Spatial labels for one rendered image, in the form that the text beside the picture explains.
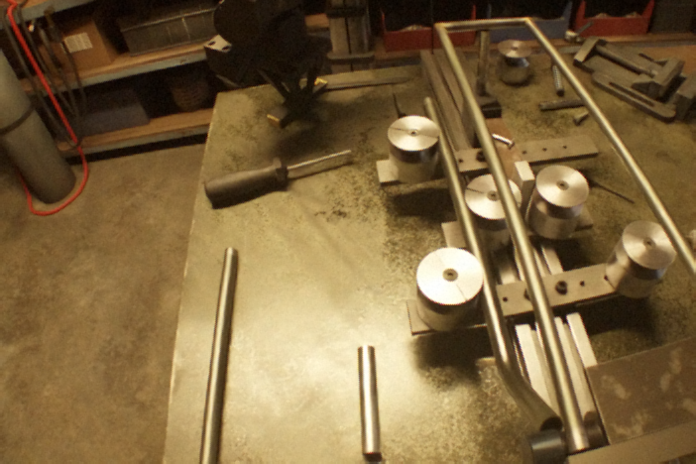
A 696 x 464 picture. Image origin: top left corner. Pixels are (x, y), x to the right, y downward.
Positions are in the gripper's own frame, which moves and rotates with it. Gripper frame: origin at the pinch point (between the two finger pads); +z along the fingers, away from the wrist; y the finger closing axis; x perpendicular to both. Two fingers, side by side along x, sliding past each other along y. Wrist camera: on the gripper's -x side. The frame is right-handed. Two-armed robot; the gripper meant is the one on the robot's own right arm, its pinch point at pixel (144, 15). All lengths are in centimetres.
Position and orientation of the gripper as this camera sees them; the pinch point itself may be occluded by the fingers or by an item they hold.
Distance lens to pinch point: 74.0
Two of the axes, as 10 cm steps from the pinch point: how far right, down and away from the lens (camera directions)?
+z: 0.6, 9.6, 2.7
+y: 9.9, -0.2, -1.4
